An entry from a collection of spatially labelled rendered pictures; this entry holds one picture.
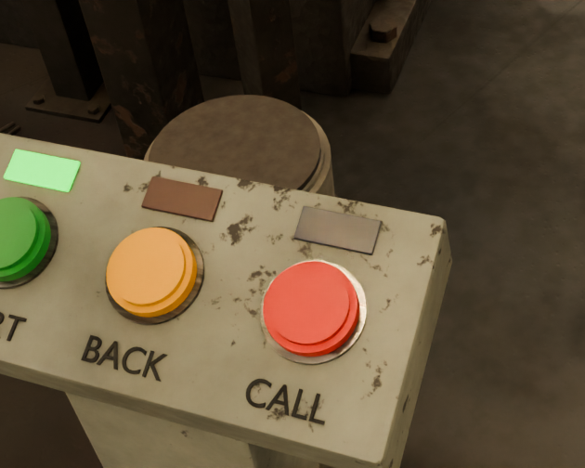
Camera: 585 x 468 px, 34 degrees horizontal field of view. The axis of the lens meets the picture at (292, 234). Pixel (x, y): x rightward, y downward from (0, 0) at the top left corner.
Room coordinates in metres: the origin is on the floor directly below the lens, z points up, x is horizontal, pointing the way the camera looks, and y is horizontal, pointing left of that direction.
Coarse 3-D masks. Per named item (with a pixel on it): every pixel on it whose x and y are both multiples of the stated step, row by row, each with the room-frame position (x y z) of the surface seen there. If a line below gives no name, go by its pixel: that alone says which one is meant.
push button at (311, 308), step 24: (312, 264) 0.26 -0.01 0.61; (288, 288) 0.25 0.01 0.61; (312, 288) 0.25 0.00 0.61; (336, 288) 0.25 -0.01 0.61; (264, 312) 0.25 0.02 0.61; (288, 312) 0.24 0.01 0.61; (312, 312) 0.24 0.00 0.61; (336, 312) 0.24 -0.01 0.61; (288, 336) 0.23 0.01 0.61; (312, 336) 0.23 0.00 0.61; (336, 336) 0.23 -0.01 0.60
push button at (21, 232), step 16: (0, 208) 0.32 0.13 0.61; (16, 208) 0.32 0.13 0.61; (32, 208) 0.32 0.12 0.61; (0, 224) 0.31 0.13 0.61; (16, 224) 0.31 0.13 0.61; (32, 224) 0.31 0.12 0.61; (48, 224) 0.31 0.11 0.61; (0, 240) 0.31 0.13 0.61; (16, 240) 0.30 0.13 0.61; (32, 240) 0.30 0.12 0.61; (48, 240) 0.31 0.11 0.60; (0, 256) 0.30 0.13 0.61; (16, 256) 0.30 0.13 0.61; (32, 256) 0.30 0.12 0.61; (0, 272) 0.29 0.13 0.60; (16, 272) 0.29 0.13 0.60
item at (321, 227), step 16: (304, 208) 0.29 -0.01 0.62; (304, 224) 0.28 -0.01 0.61; (320, 224) 0.28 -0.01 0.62; (336, 224) 0.28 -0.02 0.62; (352, 224) 0.28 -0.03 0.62; (368, 224) 0.28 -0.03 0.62; (304, 240) 0.28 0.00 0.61; (320, 240) 0.27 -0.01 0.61; (336, 240) 0.27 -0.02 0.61; (352, 240) 0.27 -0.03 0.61; (368, 240) 0.27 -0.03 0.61
